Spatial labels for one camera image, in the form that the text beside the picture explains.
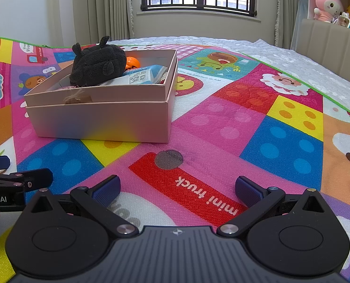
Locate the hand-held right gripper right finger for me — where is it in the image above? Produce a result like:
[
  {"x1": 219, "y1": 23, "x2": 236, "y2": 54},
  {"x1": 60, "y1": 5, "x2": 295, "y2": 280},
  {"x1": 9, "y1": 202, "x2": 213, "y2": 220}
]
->
[{"x1": 217, "y1": 176, "x2": 326, "y2": 237}]

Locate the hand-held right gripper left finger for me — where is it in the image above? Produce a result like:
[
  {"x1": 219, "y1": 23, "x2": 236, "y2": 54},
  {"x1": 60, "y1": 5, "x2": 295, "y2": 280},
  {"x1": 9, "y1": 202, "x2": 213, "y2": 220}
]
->
[{"x1": 31, "y1": 175, "x2": 138, "y2": 238}]

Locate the pink cardboard box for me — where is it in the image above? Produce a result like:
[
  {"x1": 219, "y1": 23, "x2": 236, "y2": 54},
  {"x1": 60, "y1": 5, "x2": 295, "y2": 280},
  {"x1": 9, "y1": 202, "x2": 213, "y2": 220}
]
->
[{"x1": 23, "y1": 49, "x2": 179, "y2": 143}]

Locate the blue and white packet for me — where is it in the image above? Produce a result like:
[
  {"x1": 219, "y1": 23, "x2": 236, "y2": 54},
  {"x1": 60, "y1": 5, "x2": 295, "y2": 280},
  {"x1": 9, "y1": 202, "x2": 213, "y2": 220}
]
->
[{"x1": 100, "y1": 64, "x2": 168, "y2": 87}]

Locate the black plush toy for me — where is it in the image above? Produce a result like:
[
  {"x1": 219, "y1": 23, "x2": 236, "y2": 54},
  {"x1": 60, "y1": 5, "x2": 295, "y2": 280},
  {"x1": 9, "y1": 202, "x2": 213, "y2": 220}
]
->
[{"x1": 69, "y1": 35, "x2": 127, "y2": 88}]

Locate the orange plastic half shell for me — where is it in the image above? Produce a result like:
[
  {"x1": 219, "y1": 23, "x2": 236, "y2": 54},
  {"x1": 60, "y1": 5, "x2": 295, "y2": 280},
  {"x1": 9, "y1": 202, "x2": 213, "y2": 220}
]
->
[{"x1": 125, "y1": 56, "x2": 142, "y2": 71}]

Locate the colourful printed play mat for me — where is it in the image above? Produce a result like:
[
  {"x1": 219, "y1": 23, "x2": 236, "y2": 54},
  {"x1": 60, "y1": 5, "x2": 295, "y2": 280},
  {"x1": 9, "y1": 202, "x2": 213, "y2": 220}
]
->
[{"x1": 0, "y1": 35, "x2": 350, "y2": 283}]

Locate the beige padded headboard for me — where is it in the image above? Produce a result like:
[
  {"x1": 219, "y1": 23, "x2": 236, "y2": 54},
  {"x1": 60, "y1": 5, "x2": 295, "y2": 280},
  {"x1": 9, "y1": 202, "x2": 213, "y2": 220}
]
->
[{"x1": 294, "y1": 18, "x2": 350, "y2": 90}]

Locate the pale blue fabric cover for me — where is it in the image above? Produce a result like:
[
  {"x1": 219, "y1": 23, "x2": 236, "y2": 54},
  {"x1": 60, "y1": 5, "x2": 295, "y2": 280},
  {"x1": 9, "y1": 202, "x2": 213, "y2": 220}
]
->
[{"x1": 291, "y1": 0, "x2": 309, "y2": 49}]

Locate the grey curtain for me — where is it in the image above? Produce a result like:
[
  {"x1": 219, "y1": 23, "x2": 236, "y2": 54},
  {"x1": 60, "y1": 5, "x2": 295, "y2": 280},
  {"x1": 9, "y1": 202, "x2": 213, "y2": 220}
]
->
[
  {"x1": 273, "y1": 0, "x2": 299, "y2": 48},
  {"x1": 72, "y1": 0, "x2": 134, "y2": 46}
]

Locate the small white figure toy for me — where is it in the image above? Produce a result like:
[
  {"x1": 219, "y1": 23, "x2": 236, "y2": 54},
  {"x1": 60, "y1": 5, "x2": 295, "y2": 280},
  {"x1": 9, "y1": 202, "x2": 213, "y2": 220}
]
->
[{"x1": 332, "y1": 12, "x2": 350, "y2": 28}]

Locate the pink rabbit plush toy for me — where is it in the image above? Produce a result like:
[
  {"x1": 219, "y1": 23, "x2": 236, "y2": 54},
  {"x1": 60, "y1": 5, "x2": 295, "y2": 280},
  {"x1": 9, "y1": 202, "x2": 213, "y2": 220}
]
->
[{"x1": 306, "y1": 0, "x2": 345, "y2": 23}]

